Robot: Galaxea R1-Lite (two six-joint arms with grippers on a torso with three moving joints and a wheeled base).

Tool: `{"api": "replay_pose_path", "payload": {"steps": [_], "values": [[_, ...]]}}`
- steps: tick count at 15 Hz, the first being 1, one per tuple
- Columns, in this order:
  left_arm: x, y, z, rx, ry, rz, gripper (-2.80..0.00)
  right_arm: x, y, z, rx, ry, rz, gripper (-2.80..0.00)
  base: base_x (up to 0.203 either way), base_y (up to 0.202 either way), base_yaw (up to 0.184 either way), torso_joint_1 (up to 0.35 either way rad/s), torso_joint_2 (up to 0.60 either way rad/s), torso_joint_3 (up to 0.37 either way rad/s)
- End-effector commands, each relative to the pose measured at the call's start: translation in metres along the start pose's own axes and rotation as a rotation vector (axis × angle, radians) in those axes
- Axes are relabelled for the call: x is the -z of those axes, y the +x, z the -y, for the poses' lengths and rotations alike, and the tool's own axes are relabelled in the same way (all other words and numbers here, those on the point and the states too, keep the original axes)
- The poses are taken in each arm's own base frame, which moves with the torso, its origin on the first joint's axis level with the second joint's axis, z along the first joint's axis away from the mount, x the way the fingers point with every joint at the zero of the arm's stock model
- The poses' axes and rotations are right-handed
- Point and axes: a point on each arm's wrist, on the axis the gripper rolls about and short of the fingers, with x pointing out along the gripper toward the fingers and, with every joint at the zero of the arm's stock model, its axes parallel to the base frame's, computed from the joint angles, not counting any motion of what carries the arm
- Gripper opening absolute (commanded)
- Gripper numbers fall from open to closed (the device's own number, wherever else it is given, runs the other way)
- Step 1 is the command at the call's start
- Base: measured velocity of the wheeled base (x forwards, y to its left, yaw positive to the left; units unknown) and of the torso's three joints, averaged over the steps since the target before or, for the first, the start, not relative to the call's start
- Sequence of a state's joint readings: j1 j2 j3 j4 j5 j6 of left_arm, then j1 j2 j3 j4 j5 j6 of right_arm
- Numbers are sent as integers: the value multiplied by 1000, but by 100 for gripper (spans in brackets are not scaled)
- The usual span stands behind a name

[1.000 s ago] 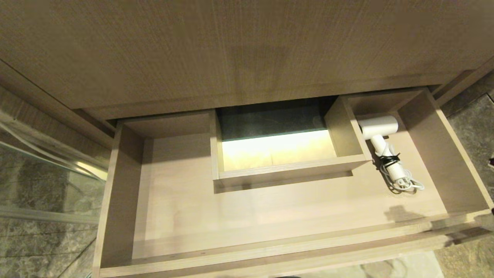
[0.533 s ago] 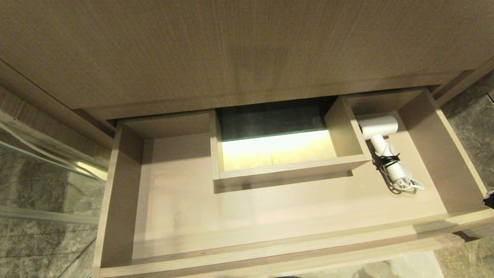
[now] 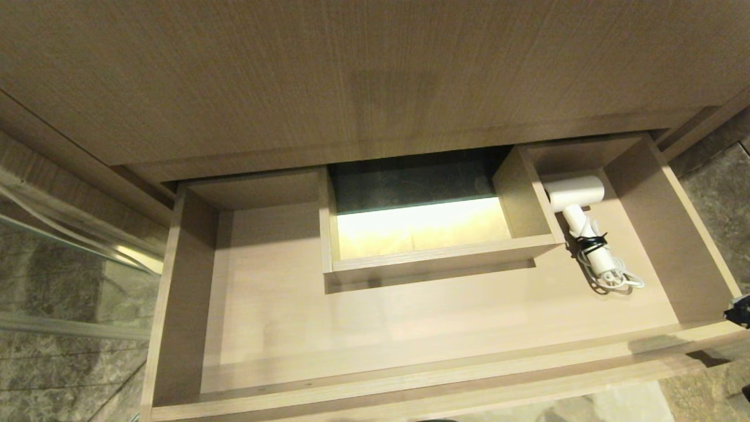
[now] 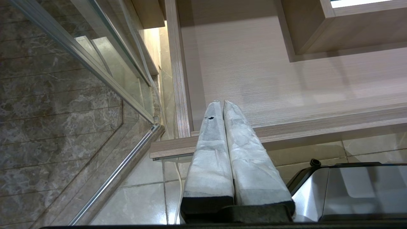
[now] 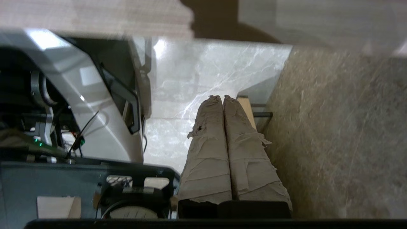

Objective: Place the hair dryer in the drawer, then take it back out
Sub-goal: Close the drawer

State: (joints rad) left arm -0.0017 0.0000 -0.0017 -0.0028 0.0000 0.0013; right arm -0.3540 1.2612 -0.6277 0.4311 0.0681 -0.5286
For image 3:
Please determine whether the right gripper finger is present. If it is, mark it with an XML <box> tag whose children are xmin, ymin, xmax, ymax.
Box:
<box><xmin>724</xmin><ymin>295</ymin><xmax>750</xmax><ymax>328</ymax></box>

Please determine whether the white hair dryer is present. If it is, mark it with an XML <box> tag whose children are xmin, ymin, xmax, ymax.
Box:
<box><xmin>542</xmin><ymin>175</ymin><xmax>646</xmax><ymax>294</ymax></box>

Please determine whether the light wooden drawer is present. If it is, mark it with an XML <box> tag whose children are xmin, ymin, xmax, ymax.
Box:
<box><xmin>141</xmin><ymin>132</ymin><xmax>750</xmax><ymax>422</ymax></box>

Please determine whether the wooden vanity cabinet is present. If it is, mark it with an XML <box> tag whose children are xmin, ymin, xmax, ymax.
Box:
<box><xmin>0</xmin><ymin>0</ymin><xmax>750</xmax><ymax>226</ymax></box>

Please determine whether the glass shower door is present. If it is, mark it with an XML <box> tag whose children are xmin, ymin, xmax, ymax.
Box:
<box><xmin>0</xmin><ymin>173</ymin><xmax>166</xmax><ymax>422</ymax></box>

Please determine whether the black cable tie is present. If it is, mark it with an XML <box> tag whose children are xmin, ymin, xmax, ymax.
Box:
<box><xmin>575</xmin><ymin>233</ymin><xmax>609</xmax><ymax>254</ymax></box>

